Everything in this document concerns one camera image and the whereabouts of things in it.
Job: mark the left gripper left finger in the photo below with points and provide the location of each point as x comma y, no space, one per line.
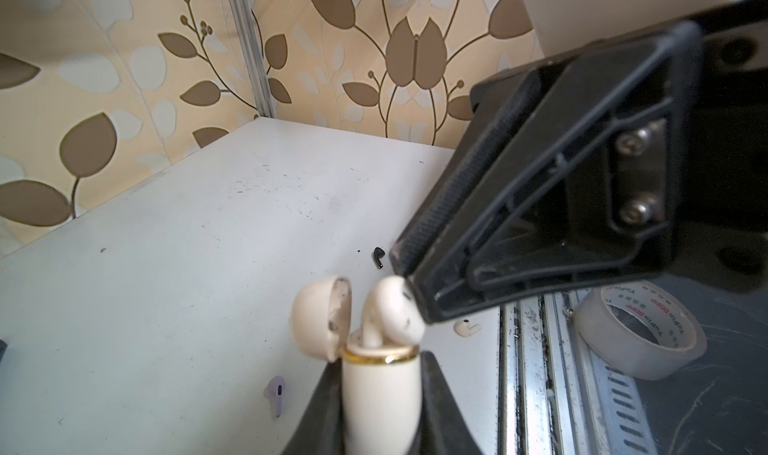
320,430

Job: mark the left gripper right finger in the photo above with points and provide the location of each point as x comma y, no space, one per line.
442,428

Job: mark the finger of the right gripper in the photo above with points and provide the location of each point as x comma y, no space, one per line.
569,176

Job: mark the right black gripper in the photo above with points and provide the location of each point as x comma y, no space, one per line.
723,216

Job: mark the cream earbud charging case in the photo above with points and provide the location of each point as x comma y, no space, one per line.
381,388

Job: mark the cream earbud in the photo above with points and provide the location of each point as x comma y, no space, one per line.
466,328
391,316

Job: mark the white tape roll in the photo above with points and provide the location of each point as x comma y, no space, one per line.
639,329

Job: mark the black earbud right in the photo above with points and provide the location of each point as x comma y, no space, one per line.
378,255

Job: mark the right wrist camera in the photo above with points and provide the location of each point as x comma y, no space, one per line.
564,25

